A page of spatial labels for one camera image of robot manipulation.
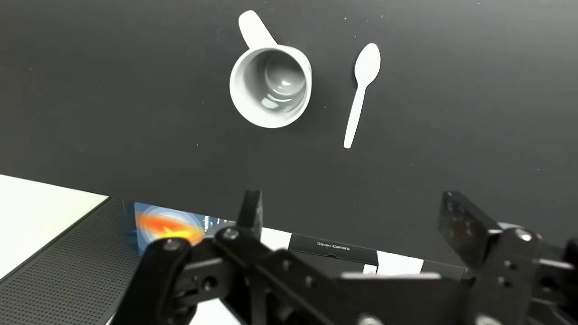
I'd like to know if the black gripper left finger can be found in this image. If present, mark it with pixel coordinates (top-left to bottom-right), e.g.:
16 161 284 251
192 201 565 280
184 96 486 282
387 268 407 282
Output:
235 190 266 242

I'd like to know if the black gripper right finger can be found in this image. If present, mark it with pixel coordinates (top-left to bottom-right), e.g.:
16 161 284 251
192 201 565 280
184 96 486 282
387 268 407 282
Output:
437 190 504 270

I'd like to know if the white plastic spoon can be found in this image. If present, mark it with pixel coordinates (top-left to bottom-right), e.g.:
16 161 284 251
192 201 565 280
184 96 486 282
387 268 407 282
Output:
341 42 383 152

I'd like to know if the white ceramic mug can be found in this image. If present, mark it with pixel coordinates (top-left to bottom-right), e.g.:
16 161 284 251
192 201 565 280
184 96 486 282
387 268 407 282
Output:
228 10 314 131

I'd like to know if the white paper sheet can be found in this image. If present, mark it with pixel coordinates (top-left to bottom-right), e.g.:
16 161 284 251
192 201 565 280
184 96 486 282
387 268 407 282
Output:
258 226 426 279

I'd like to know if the orange and blue printed card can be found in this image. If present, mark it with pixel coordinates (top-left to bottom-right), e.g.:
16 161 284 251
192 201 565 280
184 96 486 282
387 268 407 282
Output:
130 201 240 255

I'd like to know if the black perforated mat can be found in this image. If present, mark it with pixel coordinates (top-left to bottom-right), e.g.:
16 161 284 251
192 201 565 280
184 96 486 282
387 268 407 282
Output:
0 196 143 325

